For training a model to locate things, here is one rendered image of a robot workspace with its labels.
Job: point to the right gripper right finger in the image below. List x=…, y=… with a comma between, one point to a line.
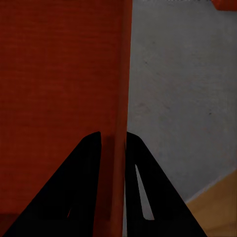
x=172, y=217

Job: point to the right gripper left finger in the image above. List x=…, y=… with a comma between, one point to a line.
x=65, y=206

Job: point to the storage box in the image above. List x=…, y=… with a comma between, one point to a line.
x=64, y=74
x=225, y=5

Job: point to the door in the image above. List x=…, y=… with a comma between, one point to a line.
x=216, y=209

